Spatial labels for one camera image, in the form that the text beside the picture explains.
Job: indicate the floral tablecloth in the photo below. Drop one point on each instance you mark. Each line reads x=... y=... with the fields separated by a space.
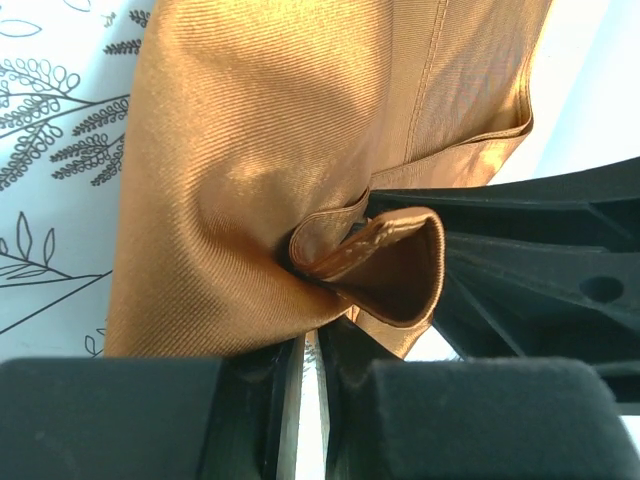
x=66 y=74

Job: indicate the brown satin napkin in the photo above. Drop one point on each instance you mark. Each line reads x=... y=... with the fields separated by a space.
x=257 y=131

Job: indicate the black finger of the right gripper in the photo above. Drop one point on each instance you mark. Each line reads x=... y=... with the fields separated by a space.
x=541 y=268

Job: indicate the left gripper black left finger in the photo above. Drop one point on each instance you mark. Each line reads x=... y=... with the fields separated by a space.
x=144 y=418

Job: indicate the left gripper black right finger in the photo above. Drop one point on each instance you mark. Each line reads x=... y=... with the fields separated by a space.
x=481 y=419

